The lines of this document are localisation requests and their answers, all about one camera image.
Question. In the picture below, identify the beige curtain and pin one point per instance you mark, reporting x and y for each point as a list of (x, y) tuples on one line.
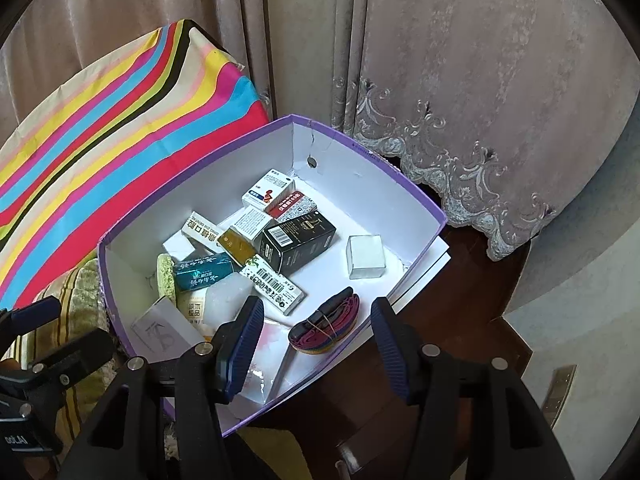
[(450, 60)]

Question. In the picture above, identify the round green sponge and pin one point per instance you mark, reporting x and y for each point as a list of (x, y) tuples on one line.
[(165, 275)]

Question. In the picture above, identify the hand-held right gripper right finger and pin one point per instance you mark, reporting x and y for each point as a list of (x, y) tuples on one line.
[(395, 355)]

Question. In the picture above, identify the yellow box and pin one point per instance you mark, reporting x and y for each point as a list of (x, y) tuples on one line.
[(195, 310)]

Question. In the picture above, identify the brass metal strip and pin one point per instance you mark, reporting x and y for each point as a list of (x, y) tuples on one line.
[(557, 395)]

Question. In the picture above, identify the gold green striped cushion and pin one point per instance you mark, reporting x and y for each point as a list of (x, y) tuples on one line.
[(85, 290)]

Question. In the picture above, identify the purple cardboard storage box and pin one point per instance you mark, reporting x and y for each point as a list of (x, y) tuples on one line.
[(350, 185)]

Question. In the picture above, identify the gold and white box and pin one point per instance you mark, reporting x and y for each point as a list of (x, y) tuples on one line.
[(200, 230)]

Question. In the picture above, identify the small plain white box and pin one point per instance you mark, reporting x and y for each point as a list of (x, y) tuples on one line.
[(367, 257)]

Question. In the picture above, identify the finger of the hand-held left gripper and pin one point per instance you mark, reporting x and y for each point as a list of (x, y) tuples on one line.
[(35, 310), (75, 349)]

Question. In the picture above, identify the white box with black logo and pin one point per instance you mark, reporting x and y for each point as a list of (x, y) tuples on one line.
[(160, 332)]

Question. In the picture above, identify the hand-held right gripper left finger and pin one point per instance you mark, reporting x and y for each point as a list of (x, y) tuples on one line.
[(242, 350)]

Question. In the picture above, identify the white cardboard sheet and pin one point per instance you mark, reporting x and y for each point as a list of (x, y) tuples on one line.
[(435, 265)]

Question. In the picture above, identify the white box with grey print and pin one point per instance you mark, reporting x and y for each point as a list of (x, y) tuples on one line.
[(250, 224)]

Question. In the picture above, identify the small gold box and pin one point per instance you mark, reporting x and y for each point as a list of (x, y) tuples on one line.
[(237, 247)]

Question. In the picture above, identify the rainbow striped cloth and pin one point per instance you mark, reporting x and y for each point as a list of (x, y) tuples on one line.
[(100, 135)]

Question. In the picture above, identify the white red blue medicine box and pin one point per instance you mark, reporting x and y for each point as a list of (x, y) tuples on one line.
[(267, 187)]

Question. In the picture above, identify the teal box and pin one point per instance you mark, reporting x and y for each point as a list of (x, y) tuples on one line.
[(200, 272)]

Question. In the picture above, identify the white box with green leaves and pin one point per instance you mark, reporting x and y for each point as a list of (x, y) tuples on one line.
[(272, 285)]

